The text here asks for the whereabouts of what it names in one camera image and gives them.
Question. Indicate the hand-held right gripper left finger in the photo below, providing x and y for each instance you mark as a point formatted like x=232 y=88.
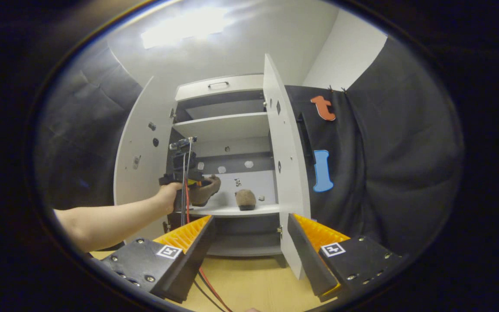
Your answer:
x=195 y=260

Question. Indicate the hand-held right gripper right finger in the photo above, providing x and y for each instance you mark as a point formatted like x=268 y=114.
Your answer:
x=308 y=260

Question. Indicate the brown fuzzy shoe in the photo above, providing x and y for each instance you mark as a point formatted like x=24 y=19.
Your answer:
x=246 y=199
x=206 y=193

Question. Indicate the white shoe cabinet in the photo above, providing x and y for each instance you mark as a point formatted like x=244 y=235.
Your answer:
x=232 y=147

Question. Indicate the white cabinet door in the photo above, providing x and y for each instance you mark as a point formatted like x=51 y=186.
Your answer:
x=139 y=143
x=288 y=173

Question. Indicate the white cabinet shelf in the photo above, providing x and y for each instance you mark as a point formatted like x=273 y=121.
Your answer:
x=232 y=211
x=223 y=125

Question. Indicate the white cabinet drawer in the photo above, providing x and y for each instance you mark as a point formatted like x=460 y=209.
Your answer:
x=219 y=89

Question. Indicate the black backdrop cloth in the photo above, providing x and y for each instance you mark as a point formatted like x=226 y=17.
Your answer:
x=396 y=151
x=85 y=130

